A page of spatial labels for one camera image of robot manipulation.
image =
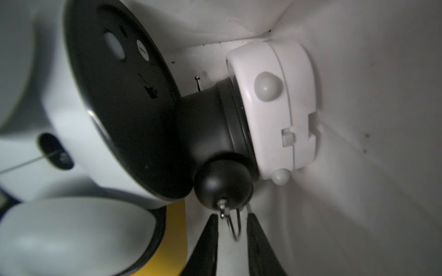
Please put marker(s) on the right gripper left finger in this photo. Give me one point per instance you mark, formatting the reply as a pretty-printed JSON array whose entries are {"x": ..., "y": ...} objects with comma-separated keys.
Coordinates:
[{"x": 204, "y": 258}]

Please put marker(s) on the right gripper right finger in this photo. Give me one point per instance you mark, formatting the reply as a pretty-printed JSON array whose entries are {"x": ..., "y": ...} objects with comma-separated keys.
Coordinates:
[{"x": 261, "y": 257}]

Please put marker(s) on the white canvas bag blue handles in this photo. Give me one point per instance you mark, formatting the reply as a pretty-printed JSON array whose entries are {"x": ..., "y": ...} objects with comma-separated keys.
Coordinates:
[{"x": 371, "y": 202}]

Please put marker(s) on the yellow alarm clock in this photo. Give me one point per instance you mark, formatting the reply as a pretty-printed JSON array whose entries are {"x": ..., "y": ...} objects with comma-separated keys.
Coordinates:
[{"x": 170, "y": 243}]

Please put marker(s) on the white black twin-bell alarm clock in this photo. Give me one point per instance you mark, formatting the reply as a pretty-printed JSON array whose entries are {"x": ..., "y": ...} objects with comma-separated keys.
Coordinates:
[{"x": 90, "y": 162}]

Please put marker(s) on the white square alarm clock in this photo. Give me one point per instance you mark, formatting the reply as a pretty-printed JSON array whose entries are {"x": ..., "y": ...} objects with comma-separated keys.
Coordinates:
[{"x": 277, "y": 87}]

